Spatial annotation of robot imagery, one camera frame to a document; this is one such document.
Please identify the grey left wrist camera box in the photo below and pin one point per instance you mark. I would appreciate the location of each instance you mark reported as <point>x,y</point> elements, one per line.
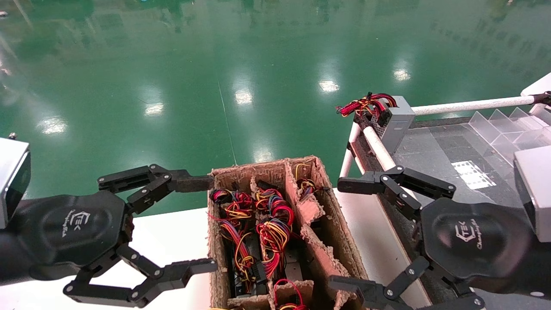
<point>10,181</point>

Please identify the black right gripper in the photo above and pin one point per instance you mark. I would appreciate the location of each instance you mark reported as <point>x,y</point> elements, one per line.
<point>473,241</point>

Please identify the black pipe joint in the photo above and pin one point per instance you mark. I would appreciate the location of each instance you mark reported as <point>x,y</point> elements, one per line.
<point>542,98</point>
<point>361,124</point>

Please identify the white flat panel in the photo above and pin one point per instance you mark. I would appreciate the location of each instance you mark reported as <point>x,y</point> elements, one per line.
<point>538,86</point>

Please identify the clear acrylic divider tray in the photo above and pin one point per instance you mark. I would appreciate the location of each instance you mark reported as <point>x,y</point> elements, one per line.
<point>508,129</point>

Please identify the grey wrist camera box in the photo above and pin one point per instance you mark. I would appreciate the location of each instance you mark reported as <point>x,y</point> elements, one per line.
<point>10,181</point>
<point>536,193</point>

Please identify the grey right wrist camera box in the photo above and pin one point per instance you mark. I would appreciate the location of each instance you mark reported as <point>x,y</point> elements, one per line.
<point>536,193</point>

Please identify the white rack pipe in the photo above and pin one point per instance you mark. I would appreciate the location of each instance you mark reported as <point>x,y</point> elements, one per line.
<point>346,165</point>
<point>473,105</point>
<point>379,148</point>

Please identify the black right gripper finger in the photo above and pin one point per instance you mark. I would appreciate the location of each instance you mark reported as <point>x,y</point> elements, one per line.
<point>357,184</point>

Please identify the torn brown cardboard box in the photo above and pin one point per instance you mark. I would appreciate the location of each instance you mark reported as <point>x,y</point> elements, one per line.
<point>331,258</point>

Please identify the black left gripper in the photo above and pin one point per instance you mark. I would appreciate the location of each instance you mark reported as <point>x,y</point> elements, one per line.
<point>77,228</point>

